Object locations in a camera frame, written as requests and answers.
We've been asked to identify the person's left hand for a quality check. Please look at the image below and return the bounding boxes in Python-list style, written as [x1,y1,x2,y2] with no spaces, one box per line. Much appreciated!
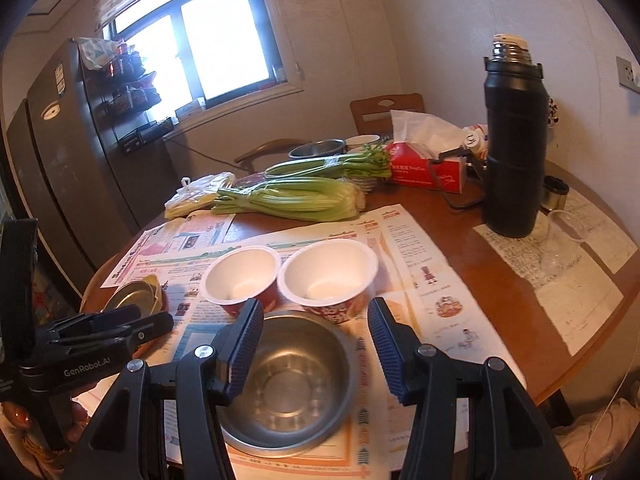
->
[0,394,93,466]

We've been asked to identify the grey refrigerator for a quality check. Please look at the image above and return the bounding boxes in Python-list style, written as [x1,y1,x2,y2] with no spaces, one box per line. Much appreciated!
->
[5,37,186,281]

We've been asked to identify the black wire shelf rack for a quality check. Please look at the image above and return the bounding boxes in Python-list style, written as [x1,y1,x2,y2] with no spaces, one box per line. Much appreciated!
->
[80,37,176,156]

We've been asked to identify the stainless steel bowl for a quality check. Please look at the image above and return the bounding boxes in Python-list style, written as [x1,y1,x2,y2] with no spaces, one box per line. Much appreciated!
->
[217,309,361,458]

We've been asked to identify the small steel basin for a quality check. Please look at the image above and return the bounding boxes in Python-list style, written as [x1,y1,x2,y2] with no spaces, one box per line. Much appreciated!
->
[287,139,347,160]

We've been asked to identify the wooden chair with cutout back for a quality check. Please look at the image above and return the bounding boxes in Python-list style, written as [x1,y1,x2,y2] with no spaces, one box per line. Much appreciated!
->
[350,92,426,136]

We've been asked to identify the white printed paper sheet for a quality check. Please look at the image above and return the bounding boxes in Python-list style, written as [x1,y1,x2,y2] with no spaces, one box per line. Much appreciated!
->
[472,187,638,356]

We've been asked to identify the red paper bowl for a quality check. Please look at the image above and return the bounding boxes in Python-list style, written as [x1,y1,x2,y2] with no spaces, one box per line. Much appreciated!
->
[200,246,282,318]
[277,238,379,323]

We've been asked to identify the celery bundle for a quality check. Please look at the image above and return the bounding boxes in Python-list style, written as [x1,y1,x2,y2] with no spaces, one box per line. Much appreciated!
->
[210,177,366,223]
[264,144,393,181]

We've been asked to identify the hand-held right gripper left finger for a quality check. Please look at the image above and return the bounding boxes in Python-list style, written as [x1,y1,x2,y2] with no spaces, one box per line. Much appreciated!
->
[72,297,265,480]

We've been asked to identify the black thermos flask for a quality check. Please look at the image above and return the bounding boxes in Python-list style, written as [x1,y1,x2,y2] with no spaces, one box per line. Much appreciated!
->
[434,34,547,239]

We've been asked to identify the white wall socket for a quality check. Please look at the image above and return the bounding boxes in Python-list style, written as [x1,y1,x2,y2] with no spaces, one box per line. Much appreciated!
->
[616,56,640,93]

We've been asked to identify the white ceramic bowl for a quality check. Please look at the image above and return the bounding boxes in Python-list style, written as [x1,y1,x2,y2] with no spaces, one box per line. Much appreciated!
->
[345,134,382,155]

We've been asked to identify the dark metal round plate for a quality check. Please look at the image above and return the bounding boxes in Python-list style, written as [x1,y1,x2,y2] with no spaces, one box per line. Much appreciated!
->
[102,280,161,321]

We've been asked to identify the black power cable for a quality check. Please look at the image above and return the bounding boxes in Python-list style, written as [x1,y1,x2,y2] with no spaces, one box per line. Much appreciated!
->
[165,137,241,166]

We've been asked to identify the yellow shell-shaped plate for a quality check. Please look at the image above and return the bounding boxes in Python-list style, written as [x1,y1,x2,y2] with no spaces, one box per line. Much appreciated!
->
[142,274,169,313]

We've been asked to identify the dark thermos lid cup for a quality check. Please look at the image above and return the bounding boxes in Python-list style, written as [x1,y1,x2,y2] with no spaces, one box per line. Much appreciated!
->
[542,176,570,211]

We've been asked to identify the small colourful newspaper sheet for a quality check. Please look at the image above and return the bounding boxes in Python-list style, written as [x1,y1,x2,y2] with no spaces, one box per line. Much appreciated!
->
[100,212,236,288]

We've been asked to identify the dark framed window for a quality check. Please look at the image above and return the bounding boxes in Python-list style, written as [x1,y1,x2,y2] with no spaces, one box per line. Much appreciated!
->
[102,0,288,106]

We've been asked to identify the clear plastic bag yellow contents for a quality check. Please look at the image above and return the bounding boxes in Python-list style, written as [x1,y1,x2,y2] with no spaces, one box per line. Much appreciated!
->
[164,172,237,220]

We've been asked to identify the small flat box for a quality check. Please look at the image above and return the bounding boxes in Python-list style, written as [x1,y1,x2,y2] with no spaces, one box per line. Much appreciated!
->
[175,96,207,118]

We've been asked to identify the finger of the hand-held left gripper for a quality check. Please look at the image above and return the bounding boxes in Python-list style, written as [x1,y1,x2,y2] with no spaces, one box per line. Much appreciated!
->
[49,304,143,342]
[54,311,176,357]

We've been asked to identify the white fabric bundle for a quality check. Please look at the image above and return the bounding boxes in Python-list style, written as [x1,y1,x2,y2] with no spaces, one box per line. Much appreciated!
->
[552,397,640,478]

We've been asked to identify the wooden chair with curved back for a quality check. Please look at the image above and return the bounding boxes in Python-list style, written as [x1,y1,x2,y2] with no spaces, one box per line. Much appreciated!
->
[235,139,301,173]

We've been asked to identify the red tissue box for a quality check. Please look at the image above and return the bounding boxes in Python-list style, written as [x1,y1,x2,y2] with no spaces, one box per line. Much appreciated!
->
[385,110,476,194]

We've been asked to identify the clear plastic cup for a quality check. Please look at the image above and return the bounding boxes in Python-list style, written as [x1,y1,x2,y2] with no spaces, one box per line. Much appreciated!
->
[540,210,586,276]

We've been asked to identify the white printed cup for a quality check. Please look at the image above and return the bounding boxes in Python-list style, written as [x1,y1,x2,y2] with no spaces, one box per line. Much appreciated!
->
[460,124,490,153]

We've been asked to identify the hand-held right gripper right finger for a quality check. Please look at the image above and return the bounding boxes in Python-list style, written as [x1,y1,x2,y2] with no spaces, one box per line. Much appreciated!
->
[367,296,576,480]

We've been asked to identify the large colourful newspaper sheet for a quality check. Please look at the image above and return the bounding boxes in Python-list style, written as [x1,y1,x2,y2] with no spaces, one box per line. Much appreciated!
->
[75,204,526,480]

